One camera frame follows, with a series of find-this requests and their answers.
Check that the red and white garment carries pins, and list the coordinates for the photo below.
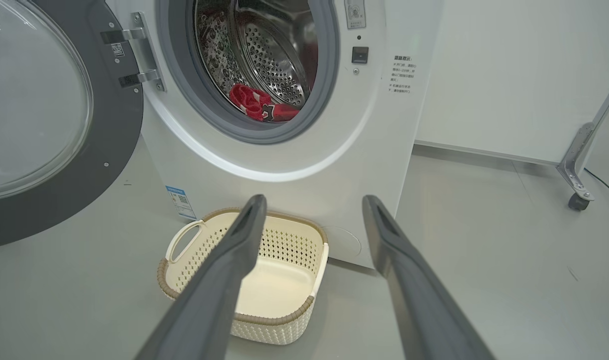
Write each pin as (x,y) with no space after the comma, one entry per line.
(249,100)

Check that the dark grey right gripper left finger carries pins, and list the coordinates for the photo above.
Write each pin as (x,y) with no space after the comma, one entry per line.
(209,290)

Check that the white front-load washing machine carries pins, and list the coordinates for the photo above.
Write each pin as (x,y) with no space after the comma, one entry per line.
(304,195)

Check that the metal stand leg with caster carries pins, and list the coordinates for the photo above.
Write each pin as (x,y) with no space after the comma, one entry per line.
(577,155)

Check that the grey warning sticker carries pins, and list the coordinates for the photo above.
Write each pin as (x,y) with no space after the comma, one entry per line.
(355,14)

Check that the blue energy label sticker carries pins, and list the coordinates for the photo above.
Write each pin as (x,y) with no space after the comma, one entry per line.
(180,202)

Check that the grey metal door hinge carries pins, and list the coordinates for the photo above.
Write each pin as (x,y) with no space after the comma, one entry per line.
(144,50)

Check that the cream plastic laundry basket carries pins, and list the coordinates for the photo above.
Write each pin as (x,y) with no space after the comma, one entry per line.
(279,290)

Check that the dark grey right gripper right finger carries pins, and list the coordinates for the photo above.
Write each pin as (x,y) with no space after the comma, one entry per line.
(414,295)

